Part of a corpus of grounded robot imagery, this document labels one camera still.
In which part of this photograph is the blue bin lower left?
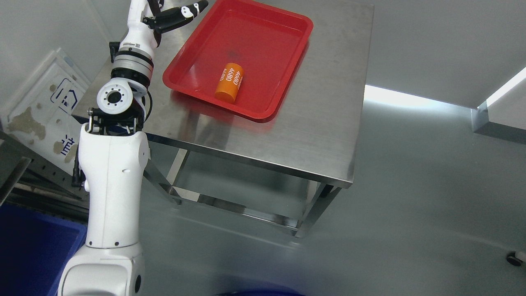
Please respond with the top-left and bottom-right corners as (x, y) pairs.
(0, 204), (87, 296)

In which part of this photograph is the red plastic tray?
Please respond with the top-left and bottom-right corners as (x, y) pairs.
(163, 0), (314, 123)

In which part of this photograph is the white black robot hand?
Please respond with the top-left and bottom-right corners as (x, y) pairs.
(119, 0), (209, 57)

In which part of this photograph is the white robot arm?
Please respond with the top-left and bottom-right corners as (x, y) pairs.
(58, 42), (154, 296)

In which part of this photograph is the black caster wheel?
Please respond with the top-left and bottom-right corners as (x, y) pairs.
(506, 251), (526, 267)

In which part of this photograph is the white stained sign board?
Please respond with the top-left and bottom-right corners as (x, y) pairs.
(1, 48), (88, 176)

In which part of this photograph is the stainless steel table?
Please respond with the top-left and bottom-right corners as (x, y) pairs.
(71, 0), (375, 239)

